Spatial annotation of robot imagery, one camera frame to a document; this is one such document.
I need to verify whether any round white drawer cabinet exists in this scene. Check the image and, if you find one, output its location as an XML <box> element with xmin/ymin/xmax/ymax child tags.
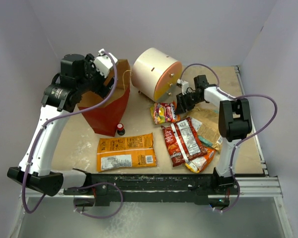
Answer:
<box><xmin>131</xmin><ymin>48</ymin><xmax>182</xmax><ymax>102</ymax></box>

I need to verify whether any red brown paper bag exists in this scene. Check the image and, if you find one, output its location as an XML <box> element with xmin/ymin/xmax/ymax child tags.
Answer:
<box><xmin>82</xmin><ymin>59</ymin><xmax>131</xmax><ymax>137</ymax></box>

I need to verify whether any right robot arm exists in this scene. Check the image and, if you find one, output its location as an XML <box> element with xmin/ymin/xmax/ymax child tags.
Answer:
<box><xmin>176</xmin><ymin>75</ymin><xmax>252</xmax><ymax>194</ymax></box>

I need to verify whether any teal snack packet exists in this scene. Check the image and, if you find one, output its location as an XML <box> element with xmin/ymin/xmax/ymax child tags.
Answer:
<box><xmin>198</xmin><ymin>135</ymin><xmax>213</xmax><ymax>147</ymax></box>

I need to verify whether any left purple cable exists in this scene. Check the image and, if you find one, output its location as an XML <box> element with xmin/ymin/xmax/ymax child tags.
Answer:
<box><xmin>21</xmin><ymin>52</ymin><xmax>119</xmax><ymax>214</ymax></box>

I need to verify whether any Fox's fruit candy bag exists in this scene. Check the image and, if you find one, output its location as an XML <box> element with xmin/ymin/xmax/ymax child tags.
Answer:
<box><xmin>150</xmin><ymin>101</ymin><xmax>180</xmax><ymax>124</ymax></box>

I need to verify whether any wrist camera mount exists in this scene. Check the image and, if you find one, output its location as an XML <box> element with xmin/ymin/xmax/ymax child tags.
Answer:
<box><xmin>93</xmin><ymin>49</ymin><xmax>118</xmax><ymax>78</ymax></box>
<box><xmin>176</xmin><ymin>79</ymin><xmax>189</xmax><ymax>95</ymax></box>

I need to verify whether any black front frame rail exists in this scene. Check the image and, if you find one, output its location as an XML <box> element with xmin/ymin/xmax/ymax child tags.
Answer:
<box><xmin>64</xmin><ymin>174</ymin><xmax>238</xmax><ymax>206</ymax></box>

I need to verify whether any lower purple cable loop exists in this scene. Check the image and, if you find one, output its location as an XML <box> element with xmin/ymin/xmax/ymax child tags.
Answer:
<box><xmin>73</xmin><ymin>182</ymin><xmax>125</xmax><ymax>220</ymax></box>

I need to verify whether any red Doritos bag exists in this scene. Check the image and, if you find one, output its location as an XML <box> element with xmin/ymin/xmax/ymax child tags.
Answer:
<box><xmin>161</xmin><ymin>118</ymin><xmax>207</xmax><ymax>167</ymax></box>

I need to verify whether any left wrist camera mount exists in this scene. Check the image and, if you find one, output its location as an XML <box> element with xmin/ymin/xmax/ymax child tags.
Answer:
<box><xmin>93</xmin><ymin>49</ymin><xmax>118</xmax><ymax>78</ymax></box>

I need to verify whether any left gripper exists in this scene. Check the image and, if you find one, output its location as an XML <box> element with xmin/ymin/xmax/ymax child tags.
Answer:
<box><xmin>76</xmin><ymin>54</ymin><xmax>117</xmax><ymax>98</ymax></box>

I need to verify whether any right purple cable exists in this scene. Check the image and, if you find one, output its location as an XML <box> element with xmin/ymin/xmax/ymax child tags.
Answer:
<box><xmin>180</xmin><ymin>63</ymin><xmax>279</xmax><ymax>213</ymax></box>

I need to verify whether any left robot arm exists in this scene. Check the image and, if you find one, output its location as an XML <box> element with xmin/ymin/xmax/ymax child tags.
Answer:
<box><xmin>7</xmin><ymin>49</ymin><xmax>118</xmax><ymax>196</ymax></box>

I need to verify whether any small dark sauce bottle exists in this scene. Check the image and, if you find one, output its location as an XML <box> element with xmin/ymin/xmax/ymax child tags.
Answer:
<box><xmin>117</xmin><ymin>123</ymin><xmax>125</xmax><ymax>136</ymax></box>

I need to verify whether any tan paper snack bag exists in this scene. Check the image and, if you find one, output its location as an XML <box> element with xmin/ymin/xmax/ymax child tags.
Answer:
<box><xmin>185</xmin><ymin>108</ymin><xmax>223</xmax><ymax>153</ymax></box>

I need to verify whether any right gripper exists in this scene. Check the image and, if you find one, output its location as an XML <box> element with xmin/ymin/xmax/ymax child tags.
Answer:
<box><xmin>175</xmin><ymin>91</ymin><xmax>203</xmax><ymax>115</ymax></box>

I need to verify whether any large orange snack bag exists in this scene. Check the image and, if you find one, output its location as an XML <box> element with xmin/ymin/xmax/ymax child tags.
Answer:
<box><xmin>96</xmin><ymin>133</ymin><xmax>157</xmax><ymax>172</ymax></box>

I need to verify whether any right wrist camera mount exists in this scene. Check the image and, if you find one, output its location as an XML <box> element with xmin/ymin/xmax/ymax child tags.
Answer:
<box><xmin>176</xmin><ymin>79</ymin><xmax>189</xmax><ymax>95</ymax></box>

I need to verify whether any orange white snack bag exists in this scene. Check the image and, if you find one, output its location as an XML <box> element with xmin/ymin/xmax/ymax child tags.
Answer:
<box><xmin>184</xmin><ymin>147</ymin><xmax>216</xmax><ymax>174</ymax></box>

